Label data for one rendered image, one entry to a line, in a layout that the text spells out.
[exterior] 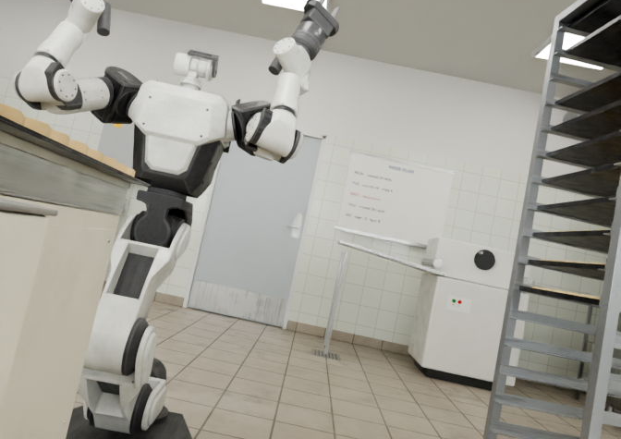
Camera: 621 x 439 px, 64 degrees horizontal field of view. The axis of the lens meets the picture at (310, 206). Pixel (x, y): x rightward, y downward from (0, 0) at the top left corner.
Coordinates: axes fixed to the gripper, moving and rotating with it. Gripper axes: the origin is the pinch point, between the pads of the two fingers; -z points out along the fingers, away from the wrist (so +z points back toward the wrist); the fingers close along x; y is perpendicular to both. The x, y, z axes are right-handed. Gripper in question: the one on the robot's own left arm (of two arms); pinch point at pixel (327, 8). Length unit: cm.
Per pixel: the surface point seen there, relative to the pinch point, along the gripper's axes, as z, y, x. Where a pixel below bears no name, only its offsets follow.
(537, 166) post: 0, -23, -83
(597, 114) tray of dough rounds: -5, -47, -70
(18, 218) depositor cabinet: 105, -88, 34
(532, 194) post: 8, -22, -87
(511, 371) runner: 61, -16, -111
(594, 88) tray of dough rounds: -15, -45, -68
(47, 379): 116, -28, 15
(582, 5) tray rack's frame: -44, -40, -58
